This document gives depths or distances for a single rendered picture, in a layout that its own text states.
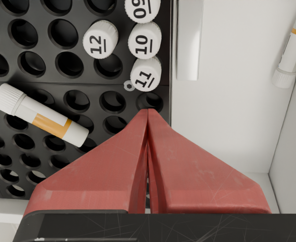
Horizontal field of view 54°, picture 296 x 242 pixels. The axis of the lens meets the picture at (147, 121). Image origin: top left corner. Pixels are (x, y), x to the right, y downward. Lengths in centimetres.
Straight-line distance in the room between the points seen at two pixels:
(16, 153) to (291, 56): 17
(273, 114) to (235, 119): 3
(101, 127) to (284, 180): 14
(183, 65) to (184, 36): 2
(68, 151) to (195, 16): 10
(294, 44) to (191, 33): 6
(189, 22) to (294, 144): 10
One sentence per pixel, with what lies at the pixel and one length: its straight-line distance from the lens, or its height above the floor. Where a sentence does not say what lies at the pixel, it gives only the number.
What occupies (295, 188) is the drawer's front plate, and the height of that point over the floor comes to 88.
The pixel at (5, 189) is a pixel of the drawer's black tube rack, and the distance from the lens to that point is 22.
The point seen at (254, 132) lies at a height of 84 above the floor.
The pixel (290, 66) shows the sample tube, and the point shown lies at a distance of 20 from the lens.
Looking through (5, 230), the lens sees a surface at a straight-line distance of 45.
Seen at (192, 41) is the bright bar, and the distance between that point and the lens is 18.
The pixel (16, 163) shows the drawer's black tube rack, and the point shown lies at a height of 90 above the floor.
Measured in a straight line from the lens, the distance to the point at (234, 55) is 20.
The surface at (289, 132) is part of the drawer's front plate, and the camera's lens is 22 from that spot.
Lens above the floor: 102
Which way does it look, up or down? 54 degrees down
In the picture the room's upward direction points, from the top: 169 degrees counter-clockwise
